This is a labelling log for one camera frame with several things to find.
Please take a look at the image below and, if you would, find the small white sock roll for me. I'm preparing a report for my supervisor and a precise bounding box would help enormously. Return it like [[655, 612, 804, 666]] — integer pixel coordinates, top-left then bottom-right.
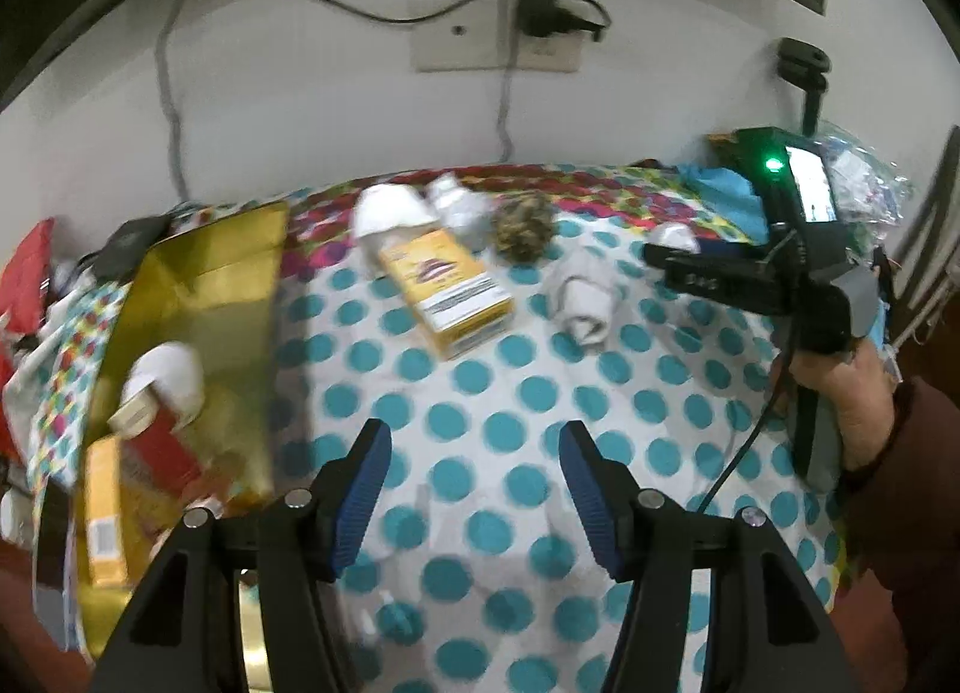
[[646, 222, 700, 254]]

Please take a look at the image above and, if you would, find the grey white sock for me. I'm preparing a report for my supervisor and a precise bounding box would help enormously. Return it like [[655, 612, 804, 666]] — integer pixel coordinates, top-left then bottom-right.
[[545, 248, 620, 349]]

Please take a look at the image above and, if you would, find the yellow medicine box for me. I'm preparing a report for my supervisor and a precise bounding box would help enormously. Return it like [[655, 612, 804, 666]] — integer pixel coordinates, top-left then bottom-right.
[[379, 230, 514, 358]]

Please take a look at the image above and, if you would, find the brown yarn ball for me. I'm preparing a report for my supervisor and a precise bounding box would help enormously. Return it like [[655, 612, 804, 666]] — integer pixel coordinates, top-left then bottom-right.
[[491, 193, 555, 264]]

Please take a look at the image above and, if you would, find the white towel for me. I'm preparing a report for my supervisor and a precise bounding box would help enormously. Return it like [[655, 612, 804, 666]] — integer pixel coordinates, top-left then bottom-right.
[[350, 184, 439, 278]]

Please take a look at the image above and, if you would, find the clear plastic bundle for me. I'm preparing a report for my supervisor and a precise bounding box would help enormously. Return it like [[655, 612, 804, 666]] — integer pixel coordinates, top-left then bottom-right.
[[427, 172, 494, 254]]

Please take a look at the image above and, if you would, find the right hand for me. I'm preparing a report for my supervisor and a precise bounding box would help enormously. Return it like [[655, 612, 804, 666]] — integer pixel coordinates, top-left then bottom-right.
[[789, 339, 895, 472]]

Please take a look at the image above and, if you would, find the clear plastic bag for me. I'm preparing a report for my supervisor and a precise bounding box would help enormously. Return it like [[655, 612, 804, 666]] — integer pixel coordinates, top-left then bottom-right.
[[815, 119, 914, 228]]

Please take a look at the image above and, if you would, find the blue cloth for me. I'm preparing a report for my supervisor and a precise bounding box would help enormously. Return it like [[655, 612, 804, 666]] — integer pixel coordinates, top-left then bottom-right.
[[677, 165, 770, 244]]

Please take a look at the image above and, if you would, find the red medicine box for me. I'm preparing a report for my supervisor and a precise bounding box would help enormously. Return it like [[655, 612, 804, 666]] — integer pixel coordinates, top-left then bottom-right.
[[107, 384, 202, 496]]

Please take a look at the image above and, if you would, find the yellow box in tin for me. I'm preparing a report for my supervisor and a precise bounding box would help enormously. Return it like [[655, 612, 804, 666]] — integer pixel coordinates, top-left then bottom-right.
[[85, 434, 181, 587]]

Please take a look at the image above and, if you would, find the gold metal tin box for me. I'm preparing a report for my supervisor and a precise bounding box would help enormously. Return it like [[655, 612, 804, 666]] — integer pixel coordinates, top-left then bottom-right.
[[73, 200, 295, 658]]

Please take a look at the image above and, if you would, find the black set-top box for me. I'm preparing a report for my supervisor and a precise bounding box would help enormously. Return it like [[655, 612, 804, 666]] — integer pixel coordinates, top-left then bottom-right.
[[91, 214, 172, 283]]

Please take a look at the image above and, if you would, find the red bag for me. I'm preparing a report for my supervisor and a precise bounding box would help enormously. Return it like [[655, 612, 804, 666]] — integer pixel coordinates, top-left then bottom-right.
[[0, 218, 55, 335]]

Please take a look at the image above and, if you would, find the black power adapter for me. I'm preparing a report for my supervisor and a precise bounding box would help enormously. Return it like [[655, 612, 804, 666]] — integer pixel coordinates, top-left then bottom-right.
[[516, 0, 612, 41]]

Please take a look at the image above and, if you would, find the black wall hook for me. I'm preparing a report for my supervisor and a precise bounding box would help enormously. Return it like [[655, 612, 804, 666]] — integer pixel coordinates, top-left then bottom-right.
[[776, 38, 832, 137]]

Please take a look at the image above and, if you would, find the grey cable on wall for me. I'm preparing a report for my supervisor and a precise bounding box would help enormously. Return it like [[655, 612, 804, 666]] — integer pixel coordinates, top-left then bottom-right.
[[152, 0, 197, 204]]

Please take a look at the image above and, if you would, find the white wall socket plate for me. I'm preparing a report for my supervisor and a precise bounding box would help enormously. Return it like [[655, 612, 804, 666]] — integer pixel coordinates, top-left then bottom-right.
[[410, 0, 583, 74]]

